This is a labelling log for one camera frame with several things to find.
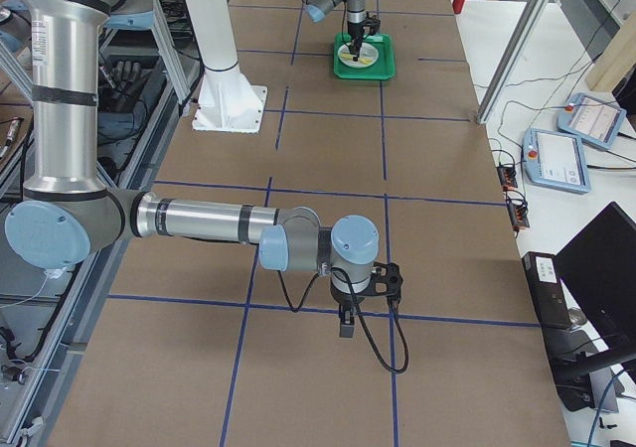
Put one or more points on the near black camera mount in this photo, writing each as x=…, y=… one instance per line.
x=385, y=281

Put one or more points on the orange black connector block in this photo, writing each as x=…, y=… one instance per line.
x=507, y=175

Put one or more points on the far teach pendant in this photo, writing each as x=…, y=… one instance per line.
x=596, y=122

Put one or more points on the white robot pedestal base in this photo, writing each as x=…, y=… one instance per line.
x=227, y=101

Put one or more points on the teach pendant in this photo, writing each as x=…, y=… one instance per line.
x=555, y=160
x=596, y=122

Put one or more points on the green plastic tray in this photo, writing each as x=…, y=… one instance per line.
x=383, y=69

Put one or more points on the wooden beam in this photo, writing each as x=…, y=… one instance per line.
x=617, y=59

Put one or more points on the black monitor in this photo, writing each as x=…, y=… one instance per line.
x=598, y=269

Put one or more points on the yellow plastic spoon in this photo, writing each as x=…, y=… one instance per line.
x=363, y=62

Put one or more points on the white round plate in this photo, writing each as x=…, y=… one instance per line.
x=367, y=51

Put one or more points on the aluminium frame post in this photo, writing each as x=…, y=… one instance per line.
x=528, y=21

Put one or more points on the near teach pendant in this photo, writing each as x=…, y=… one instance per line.
x=555, y=160

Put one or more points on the black computer box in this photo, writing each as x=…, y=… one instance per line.
x=546, y=290

